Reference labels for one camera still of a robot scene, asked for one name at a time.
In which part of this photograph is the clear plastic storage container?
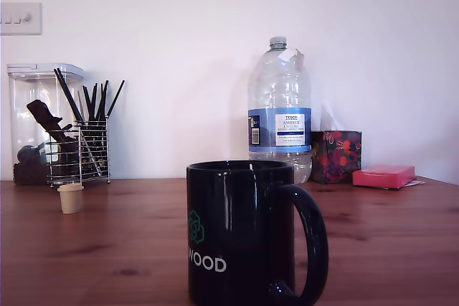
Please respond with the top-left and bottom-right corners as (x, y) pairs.
(6, 63), (85, 186)

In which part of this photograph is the white tissue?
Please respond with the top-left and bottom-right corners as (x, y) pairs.
(320, 100), (346, 132)

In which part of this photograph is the dark brown scoop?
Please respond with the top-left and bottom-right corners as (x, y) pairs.
(26, 99), (75, 144)

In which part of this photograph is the white light switch plate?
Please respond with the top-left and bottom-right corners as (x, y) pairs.
(0, 2), (43, 37)

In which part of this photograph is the black utensil handle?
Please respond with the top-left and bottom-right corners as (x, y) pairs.
(57, 67), (87, 123)
(82, 85), (93, 121)
(98, 80), (110, 121)
(53, 67), (84, 125)
(106, 80), (126, 119)
(90, 82), (98, 121)

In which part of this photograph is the large clear water bottle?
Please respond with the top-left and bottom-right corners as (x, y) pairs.
(247, 36), (313, 184)

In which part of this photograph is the pile of coffee beans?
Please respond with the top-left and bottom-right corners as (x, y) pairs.
(12, 161), (49, 186)

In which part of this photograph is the black mug with white lettering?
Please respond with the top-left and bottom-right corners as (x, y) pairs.
(185, 159), (330, 306)

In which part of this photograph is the floral tissue box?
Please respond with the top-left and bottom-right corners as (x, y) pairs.
(310, 129), (363, 184)

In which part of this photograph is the flat pink box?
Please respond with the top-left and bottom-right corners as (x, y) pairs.
(351, 164), (417, 190)

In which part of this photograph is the chrome wire utensil rack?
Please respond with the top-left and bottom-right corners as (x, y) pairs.
(45, 120), (111, 189)

